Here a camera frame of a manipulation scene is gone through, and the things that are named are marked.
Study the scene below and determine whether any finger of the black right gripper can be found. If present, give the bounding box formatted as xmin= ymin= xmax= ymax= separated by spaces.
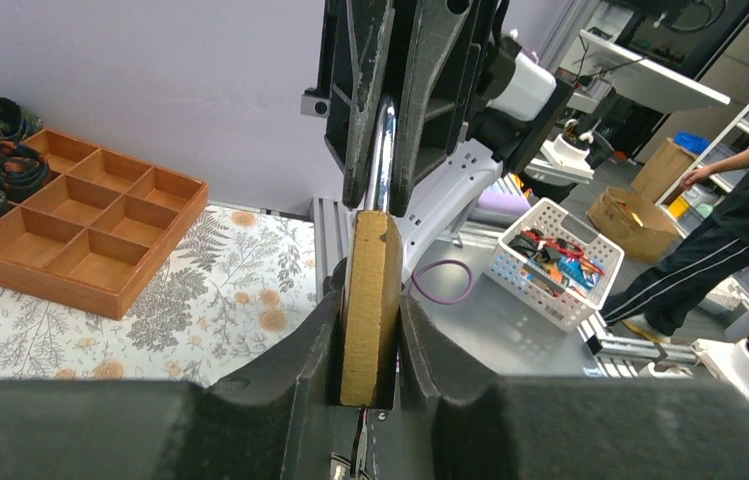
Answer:
xmin=390 ymin=1 xmax=480 ymax=217
xmin=325 ymin=1 xmax=394 ymax=209

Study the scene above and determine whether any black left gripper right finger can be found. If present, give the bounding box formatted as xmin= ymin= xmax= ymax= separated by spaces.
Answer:
xmin=399 ymin=297 xmax=749 ymax=479

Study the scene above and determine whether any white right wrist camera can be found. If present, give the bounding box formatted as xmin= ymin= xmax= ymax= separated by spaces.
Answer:
xmin=487 ymin=29 xmax=556 ymax=122

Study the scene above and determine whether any open cardboard box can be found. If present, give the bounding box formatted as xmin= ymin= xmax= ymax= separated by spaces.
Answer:
xmin=586 ymin=187 xmax=680 ymax=264

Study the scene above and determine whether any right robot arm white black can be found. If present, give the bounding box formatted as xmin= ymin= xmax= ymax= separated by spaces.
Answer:
xmin=309 ymin=1 xmax=508 ymax=273

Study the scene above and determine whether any person in dark clothes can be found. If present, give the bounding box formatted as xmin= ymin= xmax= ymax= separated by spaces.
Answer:
xmin=600 ymin=148 xmax=749 ymax=343

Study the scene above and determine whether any orange wooden compartment tray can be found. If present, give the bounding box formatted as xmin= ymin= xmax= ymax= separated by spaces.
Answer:
xmin=0 ymin=129 xmax=209 ymax=319

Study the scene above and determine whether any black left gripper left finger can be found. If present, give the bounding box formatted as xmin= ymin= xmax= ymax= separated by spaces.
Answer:
xmin=0 ymin=266 xmax=345 ymax=479

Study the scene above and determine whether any white plastic basket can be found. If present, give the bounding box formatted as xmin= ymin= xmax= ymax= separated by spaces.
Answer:
xmin=484 ymin=199 xmax=625 ymax=333

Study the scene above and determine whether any brass padlock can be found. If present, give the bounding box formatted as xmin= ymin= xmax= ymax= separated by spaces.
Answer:
xmin=339 ymin=95 xmax=403 ymax=409

